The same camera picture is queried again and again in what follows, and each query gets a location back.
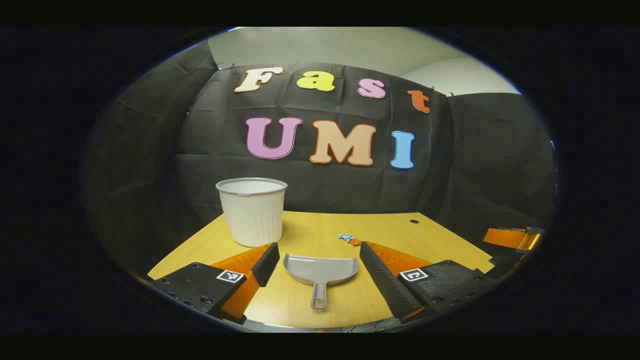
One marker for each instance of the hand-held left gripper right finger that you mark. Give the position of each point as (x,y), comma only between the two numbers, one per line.
(382,277)

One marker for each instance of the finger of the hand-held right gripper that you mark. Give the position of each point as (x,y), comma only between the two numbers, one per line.
(507,237)

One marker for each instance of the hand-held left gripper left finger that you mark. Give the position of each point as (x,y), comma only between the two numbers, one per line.
(267,262)

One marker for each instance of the orange paper scrap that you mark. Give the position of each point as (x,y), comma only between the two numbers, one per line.
(355,242)

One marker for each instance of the white ribbed garbage bin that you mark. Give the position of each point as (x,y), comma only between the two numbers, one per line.
(252,215)

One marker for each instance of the grey plastic dustpan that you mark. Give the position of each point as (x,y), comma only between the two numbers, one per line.
(320,270)

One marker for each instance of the blue paper scrap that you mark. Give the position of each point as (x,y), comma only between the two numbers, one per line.
(344,237)

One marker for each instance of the black backdrop cloth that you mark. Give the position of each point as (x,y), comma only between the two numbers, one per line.
(325,185)

